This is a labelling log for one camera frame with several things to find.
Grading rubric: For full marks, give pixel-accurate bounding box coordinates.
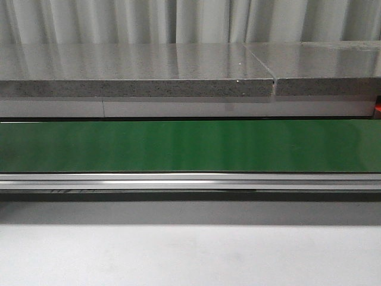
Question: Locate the grey stone slab left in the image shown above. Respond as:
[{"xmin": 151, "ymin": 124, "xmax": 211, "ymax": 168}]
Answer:
[{"xmin": 1, "ymin": 43, "xmax": 273, "ymax": 98}]

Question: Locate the green conveyor belt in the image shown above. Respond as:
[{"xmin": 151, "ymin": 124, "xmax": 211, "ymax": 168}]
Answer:
[{"xmin": 1, "ymin": 119, "xmax": 380, "ymax": 173}]

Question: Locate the red plastic tray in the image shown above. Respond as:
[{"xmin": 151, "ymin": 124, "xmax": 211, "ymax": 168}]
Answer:
[{"xmin": 373, "ymin": 102, "xmax": 381, "ymax": 120}]

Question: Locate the aluminium conveyor frame rail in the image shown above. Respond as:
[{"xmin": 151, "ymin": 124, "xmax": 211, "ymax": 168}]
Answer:
[{"xmin": 1, "ymin": 173, "xmax": 380, "ymax": 194}]

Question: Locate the grey stone slab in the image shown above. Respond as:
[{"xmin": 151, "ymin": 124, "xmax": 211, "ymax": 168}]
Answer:
[
  {"xmin": 245, "ymin": 41, "xmax": 380, "ymax": 98},
  {"xmin": 1, "ymin": 43, "xmax": 273, "ymax": 98}
]

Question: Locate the grey pleated curtain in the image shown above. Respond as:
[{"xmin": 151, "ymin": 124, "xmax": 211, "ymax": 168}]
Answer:
[{"xmin": 1, "ymin": 1, "xmax": 380, "ymax": 44}]

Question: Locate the grey stone slab right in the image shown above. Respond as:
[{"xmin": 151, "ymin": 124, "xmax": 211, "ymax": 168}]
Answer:
[{"xmin": 245, "ymin": 41, "xmax": 380, "ymax": 98}]

